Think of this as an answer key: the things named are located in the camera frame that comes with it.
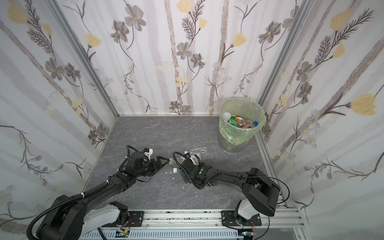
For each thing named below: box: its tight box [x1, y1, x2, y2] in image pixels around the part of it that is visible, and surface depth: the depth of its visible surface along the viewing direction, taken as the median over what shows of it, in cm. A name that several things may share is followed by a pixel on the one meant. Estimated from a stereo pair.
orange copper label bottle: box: [235, 117, 245, 128], surface depth 96 cm
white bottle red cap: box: [222, 112, 232, 121], surface depth 97 cm
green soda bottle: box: [228, 114, 238, 127], surface depth 93 cm
